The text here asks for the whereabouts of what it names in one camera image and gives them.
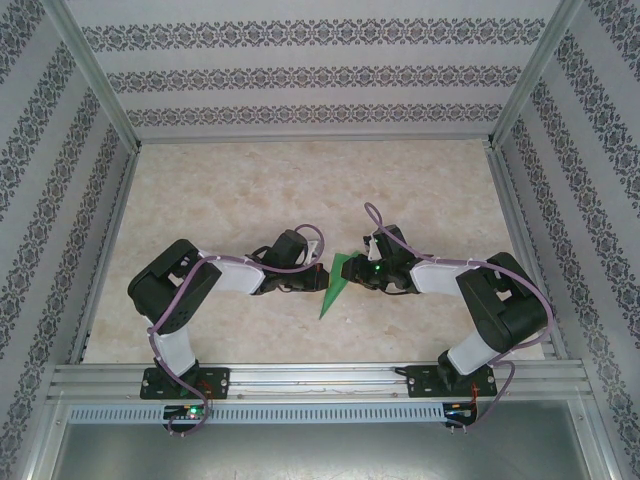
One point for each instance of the aluminium corner post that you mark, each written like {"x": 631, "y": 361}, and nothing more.
{"x": 537, "y": 75}
{"x": 95, "y": 75}

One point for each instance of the green paper sheet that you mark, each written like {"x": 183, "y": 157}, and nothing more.
{"x": 334, "y": 290}

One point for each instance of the long aluminium mounting rail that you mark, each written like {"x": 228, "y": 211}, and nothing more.
{"x": 320, "y": 382}

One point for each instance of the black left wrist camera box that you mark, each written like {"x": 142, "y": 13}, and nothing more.
{"x": 289, "y": 249}

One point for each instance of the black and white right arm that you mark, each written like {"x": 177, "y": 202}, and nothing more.
{"x": 435, "y": 277}

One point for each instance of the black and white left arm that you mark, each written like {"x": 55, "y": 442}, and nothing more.
{"x": 240, "y": 280}

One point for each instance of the grey metal table leg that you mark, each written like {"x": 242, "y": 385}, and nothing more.
{"x": 392, "y": 242}

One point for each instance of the aluminium table edge rail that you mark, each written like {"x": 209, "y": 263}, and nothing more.
{"x": 102, "y": 260}
{"x": 525, "y": 240}

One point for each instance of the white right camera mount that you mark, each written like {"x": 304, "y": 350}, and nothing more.
{"x": 373, "y": 252}

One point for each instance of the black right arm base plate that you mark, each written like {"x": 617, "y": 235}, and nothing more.
{"x": 420, "y": 382}

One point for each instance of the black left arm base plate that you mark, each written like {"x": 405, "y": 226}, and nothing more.
{"x": 220, "y": 382}

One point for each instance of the grey sheet metal tray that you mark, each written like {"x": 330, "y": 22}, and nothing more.
{"x": 320, "y": 452}

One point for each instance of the thin aluminium wall rail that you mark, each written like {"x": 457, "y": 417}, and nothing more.
{"x": 315, "y": 139}

